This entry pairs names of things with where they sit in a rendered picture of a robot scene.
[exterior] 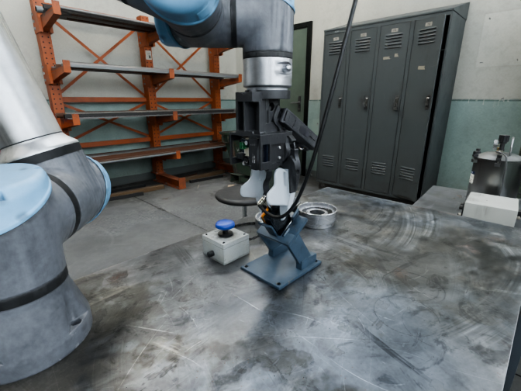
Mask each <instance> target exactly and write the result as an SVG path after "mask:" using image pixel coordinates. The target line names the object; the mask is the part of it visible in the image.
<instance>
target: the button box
mask: <svg viewBox="0 0 521 391"><path fill-rule="evenodd" d="M228 232H229V233H227V234H223V231H222V230H219V229H217V230H213V231H211V232H208V233H206V234H203V235H202V246H203V254H204V255H206V256H208V257H209V258H211V259H213V260H215V261H217V262H218V263H220V264H222V265H227V264H229V263H230V262H232V261H235V260H236V259H238V258H241V257H243V256H244V255H246V254H249V234H247V233H244V232H243V231H240V230H238V229H235V228H233V229H230V230H228Z"/></svg>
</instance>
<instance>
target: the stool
mask: <svg viewBox="0 0 521 391"><path fill-rule="evenodd" d="M241 186H242V185H235V186H230V187H226V188H224V189H220V190H219V191H218V192H217V193H216V199H217V200H218V201H219V202H220V203H223V204H226V205H230V206H242V213H243V218H244V217H246V216H247V207H248V206H256V205H257V200H256V198H253V197H243V196H242V195H241V194H240V188H241Z"/></svg>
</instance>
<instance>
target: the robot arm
mask: <svg viewBox="0 0 521 391"><path fill-rule="evenodd" d="M116 1H119V2H121V3H124V4H126V5H129V6H131V7H132V8H135V9H137V10H139V11H141V12H144V13H146V14H148V15H150V16H153V17H154V23H155V27H156V31H157V34H158V36H159V39H160V41H161V42H162V44H164V45H165V46H167V47H180V48H182V49H189V48H191V47H201V48H237V47H238V48H243V86H244V88H247V90H245V92H236V131H233V132H229V154H230V164H237V163H241V162H242V165H243V166H249V169H251V174H250V179H249V180H248V181H247V182H246V183H244V184H243V185H242V186H241V188H240V194H241V195H242V196H243V197H253V198H256V200H257V202H258V201H259V200H260V198H261V196H263V195H266V196H267V204H268V205H271V206H280V209H279V212H280V215H282V214H284V213H286V212H287V211H288V210H289V208H290V207H291V206H292V202H293V199H294V197H295V192H296V191H297V188H298V182H299V178H300V174H301V164H300V160H299V156H298V150H301V151H314V148H315V145H316V141H317V137H318V136H317V135H315V134H314V133H313V132H312V131H311V130H310V129H309V128H308V127H307V126H306V125H305V124H304V123H303V122H302V121H301V120H300V119H299V118H298V117H297V116H296V115H294V114H293V113H292V112H291V111H290V110H289V109H288V108H281V107H280V99H290V98H291V90H288V88H290V87H291V86H292V55H293V33H294V14H295V0H116ZM234 140H238V141H239V153H236V157H233V141H234ZM278 166H279V167H282V168H278ZM275 169H276V170H275ZM272 170H275V171H274V185H273V187H272V188H271V189H269V181H270V180H271V176H272ZM110 195H111V182H110V179H109V176H108V174H107V172H106V170H105V169H104V168H103V167H102V165H101V164H99V163H98V162H97V161H96V160H93V159H92V158H90V157H88V156H86V155H85V153H84V151H83V149H82V147H81V145H80V143H79V141H78V140H76V139H74V138H73V137H69V136H67V135H66V134H64V133H63V132H62V130H61V128H60V126H59V124H58V122H57V120H56V118H55V116H54V114H53V113H52V111H51V109H50V107H49V105H48V103H47V101H46V99H45V97H44V95H43V93H42V91H41V89H40V87H39V85H38V84H37V82H36V79H35V78H34V76H33V73H32V72H31V70H30V68H29V65H28V64H27V62H26V59H25V58H24V56H23V54H22V52H21V50H20V49H19V46H18V44H17V42H16V40H15V38H14V36H13V35H12V32H11V30H10V28H9V26H8V24H7V23H6V21H5V19H4V17H3V15H2V13H1V11H0V386H1V385H5V384H9V383H12V382H17V381H19V380H22V379H26V378H28V377H30V376H32V375H35V374H37V373H39V372H42V371H43V370H45V369H48V368H49V367H51V366H52V365H55V364H56V363H58V362H59V361H60V360H62V359H63V358H65V357H66V356H68V355H69V354H70V353H71V352H72V351H73V350H74V349H76V348H77V347H78V346H79V345H80V344H81V342H82V341H83V340H84V339H85V338H86V337H87V335H88V333H89V331H90V330H91V326H92V322H93V319H92V314H91V307H90V305H89V302H88V301H87V299H86V298H85V296H84V295H83V294H82V292H81V290H80V289H79V288H78V287H77V286H76V284H75V283H74V281H73V280H72V278H71V277H70V276H69V273H68V270H67V262H66V258H65V255H64V248H63V242H65V241H66V240H67V239H68V238H70V237H71V236H72V235H74V234H75V233H76V232H78V231H79V230H80V229H81V228H82V227H83V226H84V225H86V224H87V223H90V222H91V221H93V220H94V219H95V218H96V217H97V216H98V215H99V214H100V212H101V211H102V210H103V209H104V208H105V206H106V205H107V203H108V201H109V198H110Z"/></svg>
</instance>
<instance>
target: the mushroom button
mask: <svg viewBox="0 0 521 391"><path fill-rule="evenodd" d="M234 227H235V223H234V222H233V221H232V220H228V219H224V220H219V221H217V222H216V228H217V229H219V230H222V231H223V234H227V233H229V232H228V230H230V229H233V228H234Z"/></svg>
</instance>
